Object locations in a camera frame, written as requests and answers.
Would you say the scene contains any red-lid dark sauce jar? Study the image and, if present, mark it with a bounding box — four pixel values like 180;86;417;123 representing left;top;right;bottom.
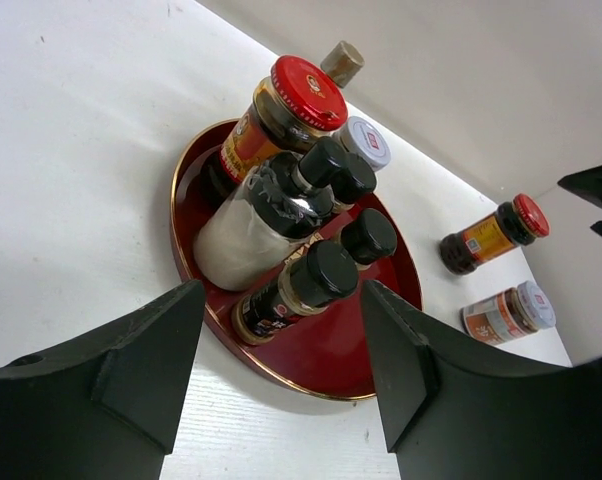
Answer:
439;193;550;275

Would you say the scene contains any white-lid chili paste jar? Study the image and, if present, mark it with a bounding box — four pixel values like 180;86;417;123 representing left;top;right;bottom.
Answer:
460;281;556;346

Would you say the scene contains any black-cap spice bottle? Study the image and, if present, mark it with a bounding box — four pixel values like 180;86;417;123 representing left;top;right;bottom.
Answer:
330;152;377;216
331;208;398;271
231;240;359;345

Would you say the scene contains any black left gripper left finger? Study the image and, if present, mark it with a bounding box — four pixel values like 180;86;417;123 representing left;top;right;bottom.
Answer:
0;280;205;479

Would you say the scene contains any small yellow-label brown bottle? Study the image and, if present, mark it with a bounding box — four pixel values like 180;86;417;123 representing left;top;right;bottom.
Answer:
320;40;365;89

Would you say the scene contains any black-cap white salt bottle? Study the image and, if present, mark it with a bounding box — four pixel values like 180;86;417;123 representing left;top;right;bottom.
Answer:
193;137;346;292

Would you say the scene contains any round red lacquer tray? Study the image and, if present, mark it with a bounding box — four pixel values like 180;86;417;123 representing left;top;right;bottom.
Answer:
169;118;424;402

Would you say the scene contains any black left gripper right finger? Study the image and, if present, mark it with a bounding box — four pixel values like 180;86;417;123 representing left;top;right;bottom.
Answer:
360;280;602;479

